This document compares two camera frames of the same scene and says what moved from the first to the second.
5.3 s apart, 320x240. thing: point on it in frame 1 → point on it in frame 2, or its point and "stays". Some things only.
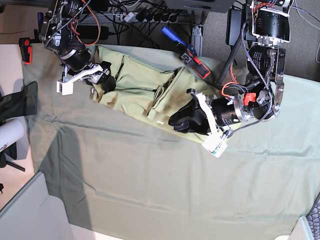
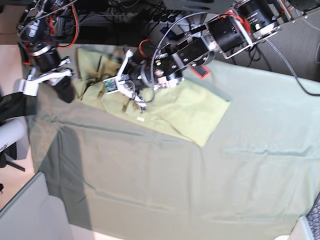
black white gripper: (78, 67) → (47, 67)
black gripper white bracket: (217, 113) → (133, 77)
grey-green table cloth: (119, 176) stays
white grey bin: (32, 214) stays
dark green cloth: (23, 103) stays
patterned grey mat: (313, 218) stays
